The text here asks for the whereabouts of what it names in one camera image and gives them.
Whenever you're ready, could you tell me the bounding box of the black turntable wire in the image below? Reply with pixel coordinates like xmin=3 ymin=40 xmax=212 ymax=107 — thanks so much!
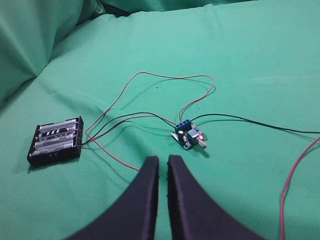
xmin=191 ymin=113 xmax=320 ymax=134

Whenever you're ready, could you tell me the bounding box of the red turntable wire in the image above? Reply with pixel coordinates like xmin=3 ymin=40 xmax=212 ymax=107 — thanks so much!
xmin=280 ymin=136 xmax=320 ymax=240

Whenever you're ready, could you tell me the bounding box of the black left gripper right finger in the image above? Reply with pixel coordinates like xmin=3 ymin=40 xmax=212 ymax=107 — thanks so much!
xmin=167 ymin=154 xmax=263 ymax=240

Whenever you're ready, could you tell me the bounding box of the blue motor controller board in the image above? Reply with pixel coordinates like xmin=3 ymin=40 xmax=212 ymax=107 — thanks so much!
xmin=171 ymin=119 xmax=207 ymax=151

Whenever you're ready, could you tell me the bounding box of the silver aa battery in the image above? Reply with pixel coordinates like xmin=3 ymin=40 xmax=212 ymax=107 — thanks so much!
xmin=27 ymin=141 xmax=73 ymax=157
xmin=39 ymin=118 xmax=77 ymax=133
xmin=34 ymin=134 xmax=74 ymax=150

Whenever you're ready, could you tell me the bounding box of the black striped AA battery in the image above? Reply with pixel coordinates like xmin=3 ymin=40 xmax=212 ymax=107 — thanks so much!
xmin=37 ymin=126 xmax=76 ymax=141

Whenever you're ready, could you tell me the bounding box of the black battery holder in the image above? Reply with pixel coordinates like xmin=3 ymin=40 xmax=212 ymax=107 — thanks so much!
xmin=27 ymin=116 xmax=84 ymax=167

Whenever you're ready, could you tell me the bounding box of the bottom silver AA battery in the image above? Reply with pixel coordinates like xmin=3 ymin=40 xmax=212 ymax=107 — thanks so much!
xmin=27 ymin=141 xmax=73 ymax=157

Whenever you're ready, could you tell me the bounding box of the black battery wire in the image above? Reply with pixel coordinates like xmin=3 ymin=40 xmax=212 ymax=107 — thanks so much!
xmin=80 ymin=112 xmax=179 ymax=147

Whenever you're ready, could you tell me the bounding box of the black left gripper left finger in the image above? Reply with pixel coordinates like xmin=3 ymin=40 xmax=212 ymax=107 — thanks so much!
xmin=68 ymin=156 xmax=159 ymax=240

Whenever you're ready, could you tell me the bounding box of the top silver AA battery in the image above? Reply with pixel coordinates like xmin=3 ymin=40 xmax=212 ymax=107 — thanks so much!
xmin=39 ymin=118 xmax=77 ymax=133

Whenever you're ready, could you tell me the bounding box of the green cloth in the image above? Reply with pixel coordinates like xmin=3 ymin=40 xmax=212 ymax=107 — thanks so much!
xmin=0 ymin=0 xmax=320 ymax=240

